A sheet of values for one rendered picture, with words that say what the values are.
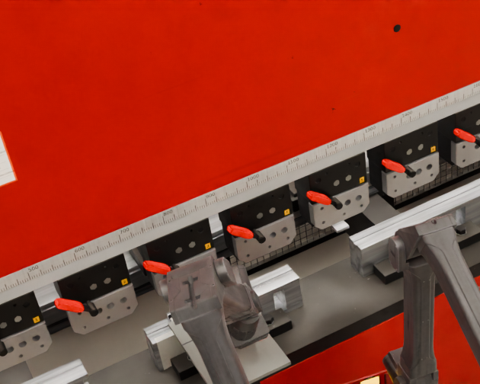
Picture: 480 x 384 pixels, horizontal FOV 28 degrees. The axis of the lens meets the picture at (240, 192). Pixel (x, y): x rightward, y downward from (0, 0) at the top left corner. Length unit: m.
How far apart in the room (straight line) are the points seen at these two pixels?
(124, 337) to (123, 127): 1.89
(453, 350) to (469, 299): 0.96
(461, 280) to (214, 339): 0.48
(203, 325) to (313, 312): 0.96
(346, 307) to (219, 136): 0.62
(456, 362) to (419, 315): 0.78
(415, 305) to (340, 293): 0.54
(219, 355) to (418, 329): 0.61
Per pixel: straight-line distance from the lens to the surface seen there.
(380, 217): 2.62
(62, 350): 3.71
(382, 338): 2.43
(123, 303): 2.11
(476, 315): 1.68
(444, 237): 1.73
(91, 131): 1.86
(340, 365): 2.41
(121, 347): 3.65
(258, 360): 2.11
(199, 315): 1.42
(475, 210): 2.56
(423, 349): 1.99
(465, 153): 2.40
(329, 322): 2.34
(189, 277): 1.47
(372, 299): 2.39
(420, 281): 1.85
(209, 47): 1.88
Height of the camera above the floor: 2.54
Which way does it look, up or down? 37 degrees down
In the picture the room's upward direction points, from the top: 10 degrees counter-clockwise
